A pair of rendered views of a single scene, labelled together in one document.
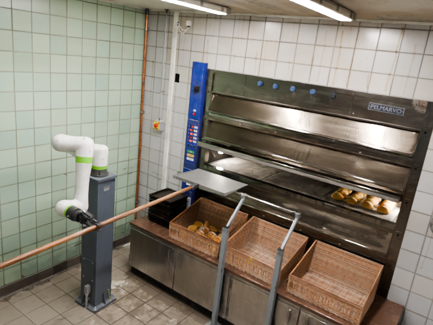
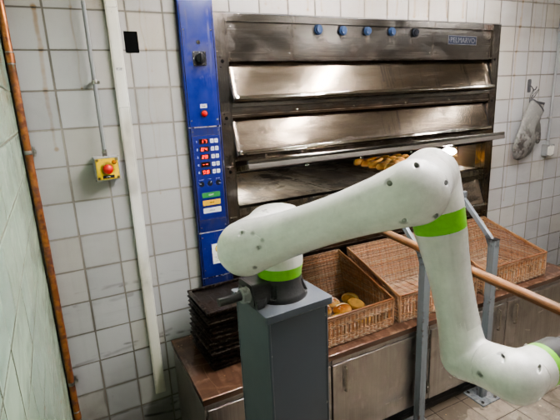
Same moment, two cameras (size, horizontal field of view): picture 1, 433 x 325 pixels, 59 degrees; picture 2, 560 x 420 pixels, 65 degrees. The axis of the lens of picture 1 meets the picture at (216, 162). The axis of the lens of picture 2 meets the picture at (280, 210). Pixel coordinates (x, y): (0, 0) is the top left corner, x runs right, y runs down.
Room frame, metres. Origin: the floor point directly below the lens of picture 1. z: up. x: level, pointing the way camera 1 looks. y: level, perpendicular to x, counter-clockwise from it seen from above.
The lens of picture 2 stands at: (2.37, 1.90, 1.72)
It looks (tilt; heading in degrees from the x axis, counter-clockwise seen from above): 14 degrees down; 300
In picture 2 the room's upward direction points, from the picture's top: 3 degrees counter-clockwise
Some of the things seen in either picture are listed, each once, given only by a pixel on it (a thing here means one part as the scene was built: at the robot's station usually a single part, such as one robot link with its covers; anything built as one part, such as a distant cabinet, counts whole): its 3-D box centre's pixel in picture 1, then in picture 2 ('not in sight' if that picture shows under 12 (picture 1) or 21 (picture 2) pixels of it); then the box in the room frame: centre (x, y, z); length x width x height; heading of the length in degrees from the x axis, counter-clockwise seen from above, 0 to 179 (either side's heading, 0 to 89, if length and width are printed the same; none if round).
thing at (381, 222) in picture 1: (286, 191); (376, 187); (3.16, -0.64, 1.16); 1.80 x 0.06 x 0.04; 56
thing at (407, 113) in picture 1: (303, 96); (377, 41); (3.16, -0.64, 1.99); 1.80 x 0.08 x 0.21; 56
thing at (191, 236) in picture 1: (208, 225); (322, 296); (3.24, 0.01, 0.72); 0.56 x 0.49 x 0.28; 57
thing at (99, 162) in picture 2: (158, 125); (107, 167); (3.93, 0.65, 1.46); 0.10 x 0.07 x 0.10; 56
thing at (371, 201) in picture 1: (368, 195); (402, 162); (3.18, -1.35, 1.21); 0.61 x 0.48 x 0.06; 146
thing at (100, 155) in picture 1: (98, 156); (275, 240); (2.93, 0.95, 1.36); 0.16 x 0.13 x 0.19; 93
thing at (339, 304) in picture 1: (335, 278); (483, 251); (2.57, -1.00, 0.72); 0.56 x 0.49 x 0.28; 56
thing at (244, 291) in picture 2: (94, 169); (262, 287); (2.96, 0.99, 1.23); 0.26 x 0.15 x 0.06; 60
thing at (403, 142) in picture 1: (298, 120); (380, 77); (3.14, -0.63, 1.80); 1.79 x 0.11 x 0.19; 56
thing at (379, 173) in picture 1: (292, 150); (379, 124); (3.14, -0.63, 1.54); 1.79 x 0.11 x 0.19; 56
